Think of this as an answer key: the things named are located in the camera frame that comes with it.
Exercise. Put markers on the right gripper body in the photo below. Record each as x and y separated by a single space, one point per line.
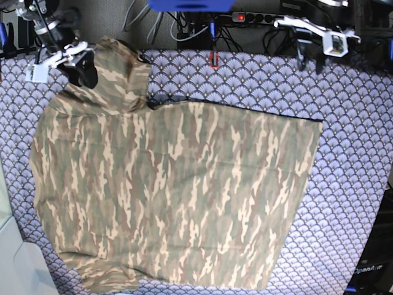
70 54

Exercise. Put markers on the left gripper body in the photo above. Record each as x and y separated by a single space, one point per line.
321 31

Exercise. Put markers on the camouflage T-shirt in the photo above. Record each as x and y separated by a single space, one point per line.
189 193

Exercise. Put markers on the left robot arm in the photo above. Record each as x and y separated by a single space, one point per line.
328 21

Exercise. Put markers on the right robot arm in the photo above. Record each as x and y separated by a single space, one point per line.
61 47

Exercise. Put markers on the black power strip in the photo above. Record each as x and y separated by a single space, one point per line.
255 18

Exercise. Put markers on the purple fan-pattern table cloth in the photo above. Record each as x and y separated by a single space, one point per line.
348 178

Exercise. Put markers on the blue clamp left edge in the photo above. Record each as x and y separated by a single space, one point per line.
8 49

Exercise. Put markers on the blue clamp edge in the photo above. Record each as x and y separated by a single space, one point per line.
388 55
8 49

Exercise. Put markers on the blue clamp right edge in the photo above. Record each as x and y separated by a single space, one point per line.
388 55

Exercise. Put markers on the white plastic bin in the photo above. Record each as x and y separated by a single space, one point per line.
23 267

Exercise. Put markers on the black OpenArm box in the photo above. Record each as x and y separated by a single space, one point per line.
373 274

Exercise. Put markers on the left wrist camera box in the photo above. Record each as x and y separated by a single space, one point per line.
335 44

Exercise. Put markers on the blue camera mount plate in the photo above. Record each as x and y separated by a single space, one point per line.
191 5

